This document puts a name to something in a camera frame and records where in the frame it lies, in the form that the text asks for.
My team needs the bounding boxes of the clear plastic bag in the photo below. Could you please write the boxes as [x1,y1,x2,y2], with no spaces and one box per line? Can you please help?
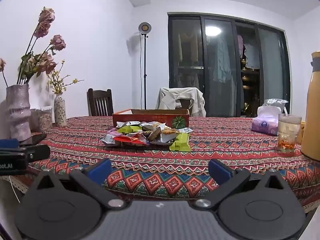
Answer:
[261,98,289,114]

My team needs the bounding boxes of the light blue hanging shirt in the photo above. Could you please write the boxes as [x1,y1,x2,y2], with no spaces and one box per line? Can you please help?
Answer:
[212,37,232,83]

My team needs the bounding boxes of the dark wooden chair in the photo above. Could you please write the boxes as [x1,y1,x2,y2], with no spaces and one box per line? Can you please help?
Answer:
[87,88,114,117]

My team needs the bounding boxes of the dark sliding glass door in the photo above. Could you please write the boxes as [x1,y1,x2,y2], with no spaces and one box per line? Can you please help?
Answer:
[167,12,292,118]

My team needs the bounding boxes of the red patterned tablecloth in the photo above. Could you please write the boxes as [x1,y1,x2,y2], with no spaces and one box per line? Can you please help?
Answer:
[0,115,320,213]

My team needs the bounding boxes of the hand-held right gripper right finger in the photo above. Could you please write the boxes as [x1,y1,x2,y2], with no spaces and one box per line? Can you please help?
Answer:
[191,158,294,210]

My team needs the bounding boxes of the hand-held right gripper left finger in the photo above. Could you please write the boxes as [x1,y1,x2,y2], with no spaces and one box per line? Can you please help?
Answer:
[26,158,127,210]

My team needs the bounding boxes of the large pink ceramic vase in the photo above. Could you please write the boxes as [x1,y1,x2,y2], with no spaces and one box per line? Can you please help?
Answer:
[5,84,32,140]

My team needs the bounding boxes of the glass cup with lid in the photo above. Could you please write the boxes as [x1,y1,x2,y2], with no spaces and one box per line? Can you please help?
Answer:
[276,107,302,153]

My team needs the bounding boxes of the small speckled vase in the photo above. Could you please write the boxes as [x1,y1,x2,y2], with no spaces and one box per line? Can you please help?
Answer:
[54,93,67,127]

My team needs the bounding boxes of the yellow thermos jug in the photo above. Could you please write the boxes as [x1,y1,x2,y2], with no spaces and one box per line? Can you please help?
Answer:
[300,51,320,162]

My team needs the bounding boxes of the glass jar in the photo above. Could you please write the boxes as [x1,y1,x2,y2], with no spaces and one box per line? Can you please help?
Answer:
[37,107,53,132]

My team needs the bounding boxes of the purple tissue pack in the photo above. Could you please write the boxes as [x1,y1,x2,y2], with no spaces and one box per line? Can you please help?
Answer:
[251,106,280,137]

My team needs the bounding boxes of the white hanging garment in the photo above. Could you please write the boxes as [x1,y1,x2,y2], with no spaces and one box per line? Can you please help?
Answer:
[244,44,260,69]

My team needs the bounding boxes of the black smartphone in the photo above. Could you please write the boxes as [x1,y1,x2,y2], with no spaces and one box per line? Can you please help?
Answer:
[19,133,47,146]

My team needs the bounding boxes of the yellow flower sprigs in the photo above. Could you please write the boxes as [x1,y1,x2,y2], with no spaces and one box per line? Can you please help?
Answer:
[47,60,78,95]

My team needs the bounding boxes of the wooden chair under jacket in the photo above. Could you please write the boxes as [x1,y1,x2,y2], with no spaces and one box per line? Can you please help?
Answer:
[176,99,194,117]

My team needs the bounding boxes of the black light stand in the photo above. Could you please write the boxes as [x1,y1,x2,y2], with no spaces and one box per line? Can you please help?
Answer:
[138,22,152,110]

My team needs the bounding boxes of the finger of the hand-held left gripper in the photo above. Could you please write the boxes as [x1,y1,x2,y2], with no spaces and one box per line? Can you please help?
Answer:
[0,144,51,162]
[0,139,20,148]

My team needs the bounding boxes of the beige jacket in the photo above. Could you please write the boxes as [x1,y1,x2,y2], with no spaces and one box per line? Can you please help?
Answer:
[155,87,207,117]

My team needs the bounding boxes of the orange cardboard box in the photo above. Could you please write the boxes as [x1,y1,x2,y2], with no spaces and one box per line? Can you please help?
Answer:
[112,109,190,129]

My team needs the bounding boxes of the dried pink roses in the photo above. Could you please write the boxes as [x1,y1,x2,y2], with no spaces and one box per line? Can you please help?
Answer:
[0,6,67,87]

